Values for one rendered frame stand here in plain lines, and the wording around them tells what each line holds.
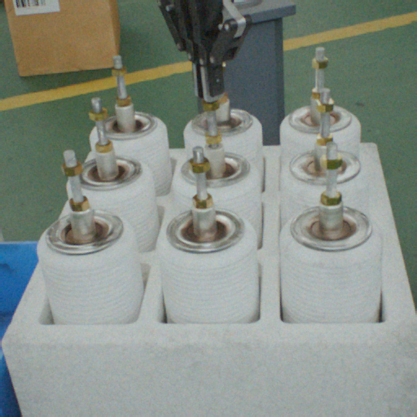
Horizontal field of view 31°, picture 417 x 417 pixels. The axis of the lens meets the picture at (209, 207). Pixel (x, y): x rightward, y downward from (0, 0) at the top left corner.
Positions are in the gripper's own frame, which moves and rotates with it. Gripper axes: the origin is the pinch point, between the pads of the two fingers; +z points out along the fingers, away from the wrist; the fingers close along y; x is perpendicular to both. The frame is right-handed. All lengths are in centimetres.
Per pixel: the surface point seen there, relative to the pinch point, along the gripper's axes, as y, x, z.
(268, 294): -13.3, 4.1, 17.6
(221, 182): -3.1, 1.6, 10.1
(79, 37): 100, -32, 27
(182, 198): -0.2, 4.9, 11.9
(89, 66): 99, -33, 35
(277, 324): -17.2, 6.3, 17.6
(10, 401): 3.4, 27.2, 29.8
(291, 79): 59, -62, 36
